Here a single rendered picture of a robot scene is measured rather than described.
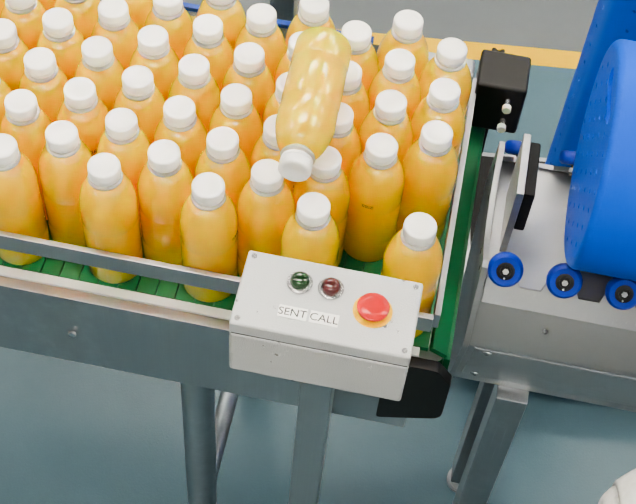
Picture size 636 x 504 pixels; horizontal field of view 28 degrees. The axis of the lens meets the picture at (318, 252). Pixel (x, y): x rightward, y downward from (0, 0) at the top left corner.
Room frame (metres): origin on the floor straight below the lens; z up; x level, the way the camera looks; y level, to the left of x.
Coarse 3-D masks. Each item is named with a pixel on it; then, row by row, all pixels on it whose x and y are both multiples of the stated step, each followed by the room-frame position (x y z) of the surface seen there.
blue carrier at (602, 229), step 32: (608, 64) 1.09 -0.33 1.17; (608, 96) 1.03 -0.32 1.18; (608, 128) 0.96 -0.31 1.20; (576, 160) 1.07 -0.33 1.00; (608, 160) 0.91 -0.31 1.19; (576, 192) 1.00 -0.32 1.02; (608, 192) 0.89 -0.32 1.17; (576, 224) 0.93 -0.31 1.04; (608, 224) 0.87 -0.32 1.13; (576, 256) 0.88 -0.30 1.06; (608, 256) 0.86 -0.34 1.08
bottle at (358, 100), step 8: (360, 88) 1.09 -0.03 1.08; (344, 96) 1.08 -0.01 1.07; (352, 96) 1.08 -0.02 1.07; (360, 96) 1.08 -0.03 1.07; (352, 104) 1.07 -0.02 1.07; (360, 104) 1.08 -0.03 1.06; (368, 104) 1.09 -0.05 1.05; (360, 112) 1.07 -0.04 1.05; (368, 112) 1.09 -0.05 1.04; (360, 120) 1.07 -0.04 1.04
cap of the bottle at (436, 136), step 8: (432, 120) 1.03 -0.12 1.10; (424, 128) 1.01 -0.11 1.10; (432, 128) 1.01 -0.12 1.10; (440, 128) 1.02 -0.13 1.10; (448, 128) 1.02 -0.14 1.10; (424, 136) 1.00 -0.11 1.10; (432, 136) 1.00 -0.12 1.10; (440, 136) 1.00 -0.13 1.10; (448, 136) 1.00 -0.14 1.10; (424, 144) 1.00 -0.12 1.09; (432, 144) 0.99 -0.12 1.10; (440, 144) 0.99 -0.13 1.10; (448, 144) 1.00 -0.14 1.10
